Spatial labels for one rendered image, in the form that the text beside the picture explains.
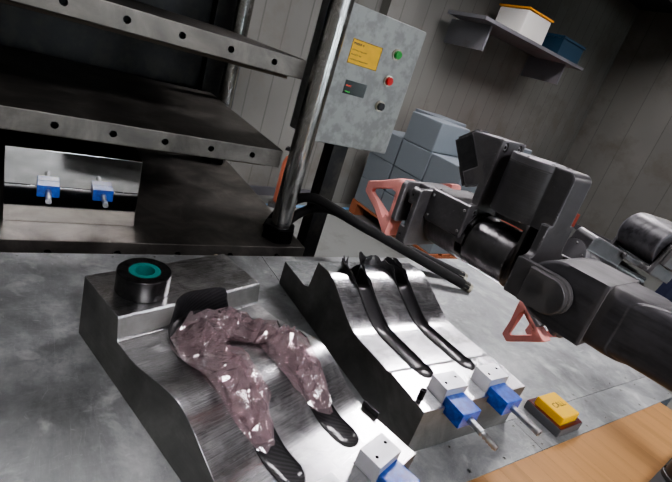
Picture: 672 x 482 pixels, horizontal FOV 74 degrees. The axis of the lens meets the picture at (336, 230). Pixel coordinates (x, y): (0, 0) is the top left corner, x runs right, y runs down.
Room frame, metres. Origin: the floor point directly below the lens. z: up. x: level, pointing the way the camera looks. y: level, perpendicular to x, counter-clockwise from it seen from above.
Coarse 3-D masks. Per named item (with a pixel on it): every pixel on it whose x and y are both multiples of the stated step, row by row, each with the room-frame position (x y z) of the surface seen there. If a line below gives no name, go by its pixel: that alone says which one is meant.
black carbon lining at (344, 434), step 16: (208, 288) 0.65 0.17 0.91; (224, 288) 0.67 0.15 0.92; (176, 304) 0.59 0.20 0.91; (192, 304) 0.63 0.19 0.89; (208, 304) 0.66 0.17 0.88; (224, 304) 0.67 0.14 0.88; (176, 320) 0.60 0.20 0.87; (320, 416) 0.52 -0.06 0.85; (336, 416) 0.53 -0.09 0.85; (336, 432) 0.50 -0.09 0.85; (352, 432) 0.51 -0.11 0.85; (272, 448) 0.44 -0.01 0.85; (272, 464) 0.42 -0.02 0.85; (288, 464) 0.42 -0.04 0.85; (288, 480) 0.40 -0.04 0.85; (304, 480) 0.41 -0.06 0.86
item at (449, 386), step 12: (444, 372) 0.63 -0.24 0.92; (432, 384) 0.61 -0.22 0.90; (444, 384) 0.60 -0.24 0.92; (456, 384) 0.61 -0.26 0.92; (444, 396) 0.59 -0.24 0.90; (456, 396) 0.59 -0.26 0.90; (456, 408) 0.57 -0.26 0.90; (468, 408) 0.58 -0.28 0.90; (456, 420) 0.56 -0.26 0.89; (468, 420) 0.56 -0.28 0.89; (480, 432) 0.54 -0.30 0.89; (492, 444) 0.53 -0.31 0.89
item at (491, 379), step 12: (480, 372) 0.67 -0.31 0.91; (492, 372) 0.67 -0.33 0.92; (504, 372) 0.69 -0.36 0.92; (480, 384) 0.66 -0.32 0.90; (492, 384) 0.66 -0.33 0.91; (504, 384) 0.67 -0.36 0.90; (492, 396) 0.64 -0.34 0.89; (504, 396) 0.64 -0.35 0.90; (516, 396) 0.65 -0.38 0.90; (504, 408) 0.62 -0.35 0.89; (516, 408) 0.63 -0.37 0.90; (528, 420) 0.61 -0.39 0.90; (540, 432) 0.59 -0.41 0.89
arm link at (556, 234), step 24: (528, 168) 0.42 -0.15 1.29; (552, 168) 0.41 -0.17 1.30; (504, 192) 0.43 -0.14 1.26; (528, 192) 0.41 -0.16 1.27; (552, 192) 0.41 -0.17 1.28; (576, 192) 0.40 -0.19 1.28; (528, 216) 0.41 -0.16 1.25; (552, 216) 0.40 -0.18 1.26; (552, 240) 0.40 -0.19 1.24; (528, 264) 0.38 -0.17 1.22; (504, 288) 0.38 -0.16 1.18; (528, 288) 0.36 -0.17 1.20; (552, 288) 0.35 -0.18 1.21; (552, 312) 0.34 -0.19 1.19
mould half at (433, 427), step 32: (288, 288) 0.91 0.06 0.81; (320, 288) 0.82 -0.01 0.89; (352, 288) 0.80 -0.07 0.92; (384, 288) 0.85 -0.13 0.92; (416, 288) 0.90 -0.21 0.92; (320, 320) 0.79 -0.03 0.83; (352, 320) 0.74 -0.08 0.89; (352, 352) 0.70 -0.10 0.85; (384, 352) 0.68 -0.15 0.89; (416, 352) 0.71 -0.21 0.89; (480, 352) 0.78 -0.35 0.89; (384, 384) 0.62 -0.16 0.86; (416, 384) 0.61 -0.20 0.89; (512, 384) 0.70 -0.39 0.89; (384, 416) 0.60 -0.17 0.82; (416, 416) 0.56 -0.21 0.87; (480, 416) 0.65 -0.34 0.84; (416, 448) 0.57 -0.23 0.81
